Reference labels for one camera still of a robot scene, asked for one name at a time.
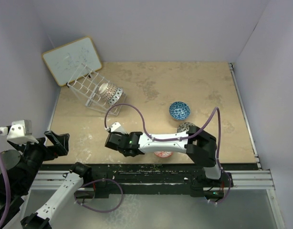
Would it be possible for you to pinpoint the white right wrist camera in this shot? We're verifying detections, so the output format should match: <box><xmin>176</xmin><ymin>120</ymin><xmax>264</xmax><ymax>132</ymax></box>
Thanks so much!
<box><xmin>105</xmin><ymin>122</ymin><xmax>127</xmax><ymax>135</ymax></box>

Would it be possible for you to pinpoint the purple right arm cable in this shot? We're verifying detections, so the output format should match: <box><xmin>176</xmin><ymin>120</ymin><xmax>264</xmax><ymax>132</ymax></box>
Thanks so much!
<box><xmin>104</xmin><ymin>104</ymin><xmax>232</xmax><ymax>206</ymax></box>

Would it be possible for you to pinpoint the black aluminium base frame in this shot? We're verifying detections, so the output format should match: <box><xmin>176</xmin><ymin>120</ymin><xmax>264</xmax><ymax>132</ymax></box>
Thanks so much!
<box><xmin>29</xmin><ymin>163</ymin><xmax>273</xmax><ymax>198</ymax></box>

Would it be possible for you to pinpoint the white black diamond bowl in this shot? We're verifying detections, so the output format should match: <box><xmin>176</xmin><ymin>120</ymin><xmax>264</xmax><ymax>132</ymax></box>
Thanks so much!
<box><xmin>108</xmin><ymin>87</ymin><xmax>123</xmax><ymax>106</ymax></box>

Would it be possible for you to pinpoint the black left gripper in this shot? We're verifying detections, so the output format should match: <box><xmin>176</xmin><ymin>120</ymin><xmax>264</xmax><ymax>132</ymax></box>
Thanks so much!
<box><xmin>11</xmin><ymin>129</ymin><xmax>69</xmax><ymax>191</ymax></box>

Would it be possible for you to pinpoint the red geometric pattern bowl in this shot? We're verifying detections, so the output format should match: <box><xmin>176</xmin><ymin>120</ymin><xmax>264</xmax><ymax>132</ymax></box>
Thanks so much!
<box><xmin>154</xmin><ymin>151</ymin><xmax>173</xmax><ymax>158</ymax></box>

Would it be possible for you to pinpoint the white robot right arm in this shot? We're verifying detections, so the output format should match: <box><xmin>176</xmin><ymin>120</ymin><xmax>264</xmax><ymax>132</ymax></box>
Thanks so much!
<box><xmin>105</xmin><ymin>126</ymin><xmax>232</xmax><ymax>187</ymax></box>

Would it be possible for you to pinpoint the yellow framed whiteboard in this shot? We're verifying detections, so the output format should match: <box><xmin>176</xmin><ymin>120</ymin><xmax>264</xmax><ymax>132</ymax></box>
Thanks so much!
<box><xmin>42</xmin><ymin>36</ymin><xmax>102</xmax><ymax>86</ymax></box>

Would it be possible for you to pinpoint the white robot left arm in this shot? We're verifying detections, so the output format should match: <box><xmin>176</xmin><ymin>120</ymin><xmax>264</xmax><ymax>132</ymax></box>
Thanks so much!
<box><xmin>0</xmin><ymin>126</ymin><xmax>92</xmax><ymax>229</ymax></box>

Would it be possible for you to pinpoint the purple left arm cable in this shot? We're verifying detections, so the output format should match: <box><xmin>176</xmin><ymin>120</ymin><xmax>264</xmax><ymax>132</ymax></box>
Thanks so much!
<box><xmin>0</xmin><ymin>128</ymin><xmax>124</xmax><ymax>229</ymax></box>

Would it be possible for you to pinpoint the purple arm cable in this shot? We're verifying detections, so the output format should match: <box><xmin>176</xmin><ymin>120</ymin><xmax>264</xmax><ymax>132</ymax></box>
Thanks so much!
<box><xmin>104</xmin><ymin>104</ymin><xmax>232</xmax><ymax>206</ymax></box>
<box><xmin>0</xmin><ymin>128</ymin><xmax>124</xmax><ymax>229</ymax></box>

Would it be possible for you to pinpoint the brown floral pattern bowl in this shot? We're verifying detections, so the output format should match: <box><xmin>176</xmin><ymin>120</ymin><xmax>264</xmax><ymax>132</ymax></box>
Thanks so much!
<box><xmin>98</xmin><ymin>83</ymin><xmax>118</xmax><ymax>102</ymax></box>

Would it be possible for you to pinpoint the blue triangle pattern bowl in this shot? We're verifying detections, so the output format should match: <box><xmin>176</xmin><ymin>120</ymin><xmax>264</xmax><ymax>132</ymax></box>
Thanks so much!
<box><xmin>169</xmin><ymin>101</ymin><xmax>191</xmax><ymax>121</ymax></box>

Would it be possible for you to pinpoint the white wire dish rack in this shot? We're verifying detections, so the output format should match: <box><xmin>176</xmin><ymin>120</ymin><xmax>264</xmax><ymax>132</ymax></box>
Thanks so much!
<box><xmin>67</xmin><ymin>64</ymin><xmax>126</xmax><ymax>115</ymax></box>

